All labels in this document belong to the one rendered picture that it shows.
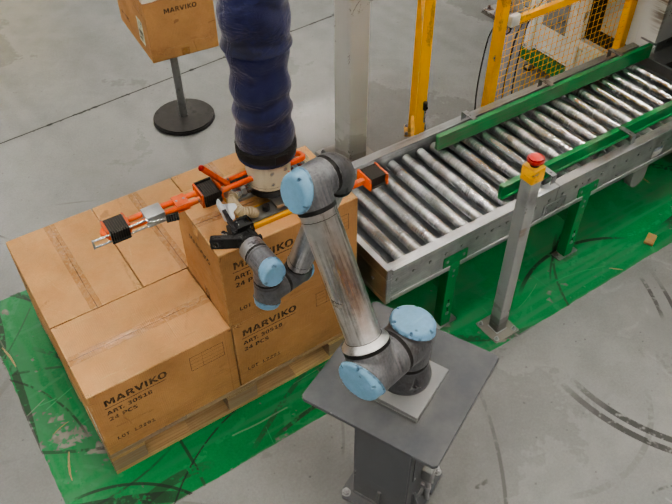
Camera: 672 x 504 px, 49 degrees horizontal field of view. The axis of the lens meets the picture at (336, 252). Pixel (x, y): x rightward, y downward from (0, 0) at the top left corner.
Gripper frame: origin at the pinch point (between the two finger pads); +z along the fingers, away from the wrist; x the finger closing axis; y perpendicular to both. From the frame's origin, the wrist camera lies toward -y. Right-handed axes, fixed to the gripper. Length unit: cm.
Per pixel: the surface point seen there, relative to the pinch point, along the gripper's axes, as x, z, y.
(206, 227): -12.5, 10.2, -1.3
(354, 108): -65, 110, 134
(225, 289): -30.5, -5.8, -4.0
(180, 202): 1.7, 12.1, -8.4
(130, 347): -53, 7, -41
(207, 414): -105, -2, -20
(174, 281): -52, 30, -12
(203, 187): 2.1, 14.7, 1.9
